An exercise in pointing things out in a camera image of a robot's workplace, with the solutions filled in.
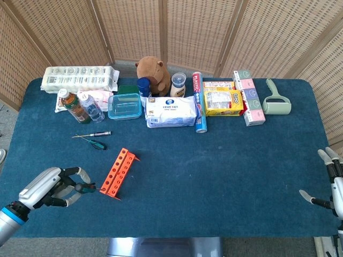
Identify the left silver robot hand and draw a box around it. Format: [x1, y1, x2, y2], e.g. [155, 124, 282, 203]
[18, 166, 92, 211]

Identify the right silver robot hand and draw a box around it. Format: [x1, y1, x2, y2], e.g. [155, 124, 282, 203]
[299, 146, 343, 219]

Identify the large green handled screwdriver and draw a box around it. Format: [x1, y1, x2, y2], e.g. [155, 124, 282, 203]
[75, 183, 107, 194]

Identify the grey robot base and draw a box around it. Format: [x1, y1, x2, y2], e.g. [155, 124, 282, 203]
[106, 237, 223, 257]

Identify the silver precision screwdriver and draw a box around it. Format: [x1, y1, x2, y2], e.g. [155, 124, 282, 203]
[72, 130, 111, 139]

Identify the orange tube rack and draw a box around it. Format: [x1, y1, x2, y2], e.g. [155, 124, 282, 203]
[99, 147, 141, 201]

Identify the red white snack packet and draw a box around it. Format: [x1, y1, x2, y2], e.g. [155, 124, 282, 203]
[54, 95, 66, 114]

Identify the green tea bottle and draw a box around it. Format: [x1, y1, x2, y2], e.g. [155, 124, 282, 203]
[58, 88, 92, 125]

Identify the clear water bottle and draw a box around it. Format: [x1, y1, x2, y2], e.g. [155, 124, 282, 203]
[79, 92, 106, 124]

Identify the pink white snack bag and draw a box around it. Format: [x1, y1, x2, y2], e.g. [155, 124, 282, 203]
[77, 89, 114, 112]

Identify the pale green lint roller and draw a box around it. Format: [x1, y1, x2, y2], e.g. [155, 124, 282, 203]
[262, 78, 292, 116]

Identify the white toilet paper pack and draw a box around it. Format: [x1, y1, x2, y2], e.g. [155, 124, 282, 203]
[40, 65, 120, 94]

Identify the clear container teal lid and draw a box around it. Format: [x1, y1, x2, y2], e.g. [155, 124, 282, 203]
[107, 93, 143, 121]

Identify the pastel tissue box pack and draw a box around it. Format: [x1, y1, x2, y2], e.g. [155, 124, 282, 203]
[232, 70, 266, 127]

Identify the dark green box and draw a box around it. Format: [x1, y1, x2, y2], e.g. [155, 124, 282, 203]
[117, 85, 140, 95]

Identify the blue white spray can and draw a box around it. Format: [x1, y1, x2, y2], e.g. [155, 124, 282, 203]
[137, 77, 153, 108]

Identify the blue table cloth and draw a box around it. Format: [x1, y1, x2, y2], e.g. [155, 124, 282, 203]
[0, 77, 339, 238]

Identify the white blue wet wipes pack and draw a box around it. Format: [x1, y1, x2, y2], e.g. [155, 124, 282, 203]
[145, 95, 198, 129]

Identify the brown capybara plush toy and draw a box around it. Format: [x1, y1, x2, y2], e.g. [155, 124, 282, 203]
[135, 56, 172, 97]

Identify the yellow white snack box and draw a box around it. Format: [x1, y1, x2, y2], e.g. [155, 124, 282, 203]
[203, 81, 236, 91]

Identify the blue plastic wrap roll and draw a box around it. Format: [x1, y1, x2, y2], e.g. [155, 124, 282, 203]
[191, 71, 208, 134]

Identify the white sauce bottle clear cap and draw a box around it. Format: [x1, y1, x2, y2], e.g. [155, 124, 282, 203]
[169, 72, 187, 99]

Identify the wicker folding screen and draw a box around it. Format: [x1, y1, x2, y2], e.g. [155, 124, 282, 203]
[0, 0, 343, 161]

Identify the small green handled screwdriver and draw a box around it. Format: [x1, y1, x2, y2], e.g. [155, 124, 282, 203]
[75, 133, 108, 150]

